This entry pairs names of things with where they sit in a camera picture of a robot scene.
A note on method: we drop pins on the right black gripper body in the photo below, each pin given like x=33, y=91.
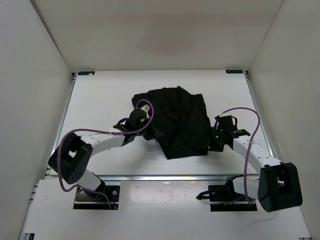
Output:
x=216, y=140

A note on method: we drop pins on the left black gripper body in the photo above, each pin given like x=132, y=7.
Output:
x=149, y=133

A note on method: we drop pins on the black pleated skirt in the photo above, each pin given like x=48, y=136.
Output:
x=182, y=119

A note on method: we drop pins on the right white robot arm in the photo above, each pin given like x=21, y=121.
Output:
x=277, y=186

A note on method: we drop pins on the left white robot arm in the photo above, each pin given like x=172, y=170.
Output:
x=71, y=158

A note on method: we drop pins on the right blue corner label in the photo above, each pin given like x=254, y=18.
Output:
x=234, y=71

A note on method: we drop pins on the blue corner label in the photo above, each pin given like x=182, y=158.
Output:
x=234, y=71
x=86, y=73

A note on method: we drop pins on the left blue corner label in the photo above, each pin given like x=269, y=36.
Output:
x=86, y=73

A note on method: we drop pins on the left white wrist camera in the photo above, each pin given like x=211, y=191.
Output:
x=146, y=109

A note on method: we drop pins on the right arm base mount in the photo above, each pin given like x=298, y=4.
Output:
x=223, y=198

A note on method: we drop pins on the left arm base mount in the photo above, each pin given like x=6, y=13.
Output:
x=84, y=200

